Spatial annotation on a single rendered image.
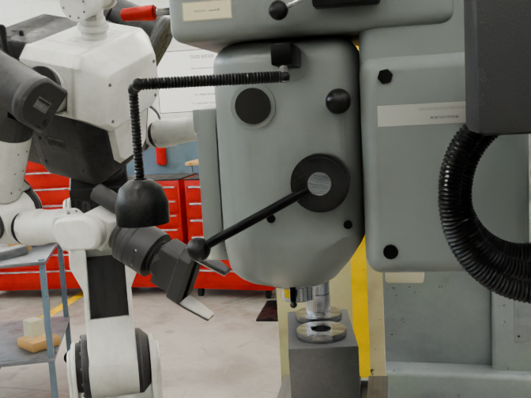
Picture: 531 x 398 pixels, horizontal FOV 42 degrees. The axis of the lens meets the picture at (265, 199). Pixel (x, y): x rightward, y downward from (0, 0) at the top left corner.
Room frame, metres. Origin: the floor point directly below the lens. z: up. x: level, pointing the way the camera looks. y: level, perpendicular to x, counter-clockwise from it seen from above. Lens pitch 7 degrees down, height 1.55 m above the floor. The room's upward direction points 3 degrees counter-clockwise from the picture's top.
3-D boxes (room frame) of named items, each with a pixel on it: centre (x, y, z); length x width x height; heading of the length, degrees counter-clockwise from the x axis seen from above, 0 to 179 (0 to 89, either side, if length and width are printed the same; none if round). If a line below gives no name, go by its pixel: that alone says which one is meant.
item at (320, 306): (1.30, -0.09, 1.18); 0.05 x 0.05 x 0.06
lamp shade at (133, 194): (0.94, 0.17, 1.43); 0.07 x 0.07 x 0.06
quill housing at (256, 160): (0.95, -0.04, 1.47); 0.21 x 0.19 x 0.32; 170
